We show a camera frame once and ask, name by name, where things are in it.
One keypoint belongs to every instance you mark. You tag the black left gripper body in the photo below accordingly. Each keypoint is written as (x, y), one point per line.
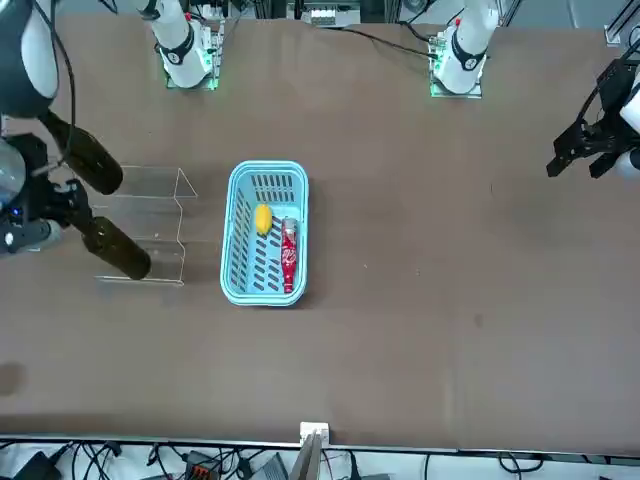
(616, 87)

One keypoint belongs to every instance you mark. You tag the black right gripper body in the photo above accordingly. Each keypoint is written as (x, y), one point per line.
(35, 175)

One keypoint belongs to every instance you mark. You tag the brown sloped-shoulder wine bottle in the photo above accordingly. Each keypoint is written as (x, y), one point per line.
(95, 167)

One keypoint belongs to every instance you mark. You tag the olive high-shoulder wine bottle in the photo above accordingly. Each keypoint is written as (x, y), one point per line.
(122, 250)

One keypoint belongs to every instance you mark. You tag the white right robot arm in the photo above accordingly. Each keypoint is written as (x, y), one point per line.
(182, 45)

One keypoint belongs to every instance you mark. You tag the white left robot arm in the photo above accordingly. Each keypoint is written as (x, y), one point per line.
(462, 50)

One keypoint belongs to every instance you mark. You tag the clear acrylic stepped shelf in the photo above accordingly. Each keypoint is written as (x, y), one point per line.
(160, 220)

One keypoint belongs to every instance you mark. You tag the silver aluminium corner profile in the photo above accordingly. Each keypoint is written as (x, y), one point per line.
(620, 25)

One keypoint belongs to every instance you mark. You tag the light blue plastic basket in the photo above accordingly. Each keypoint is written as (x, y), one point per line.
(240, 285)

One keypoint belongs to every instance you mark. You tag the yellow lemon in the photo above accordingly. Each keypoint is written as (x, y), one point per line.
(263, 219)

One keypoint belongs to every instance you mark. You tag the red cola bottle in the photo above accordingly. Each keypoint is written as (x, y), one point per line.
(289, 255)

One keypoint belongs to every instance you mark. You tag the large black power brick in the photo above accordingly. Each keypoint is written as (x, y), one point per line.
(35, 466)

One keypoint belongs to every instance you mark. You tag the orange and black device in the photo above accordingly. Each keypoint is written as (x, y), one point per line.
(201, 464)

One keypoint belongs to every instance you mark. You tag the white socket box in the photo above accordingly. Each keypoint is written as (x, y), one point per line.
(315, 429)

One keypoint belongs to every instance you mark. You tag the grey power adapter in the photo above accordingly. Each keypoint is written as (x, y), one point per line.
(271, 469)

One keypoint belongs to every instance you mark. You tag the grey metal bar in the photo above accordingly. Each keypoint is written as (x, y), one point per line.
(306, 460)

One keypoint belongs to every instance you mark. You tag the metal table edge rail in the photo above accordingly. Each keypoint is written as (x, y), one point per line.
(150, 440)

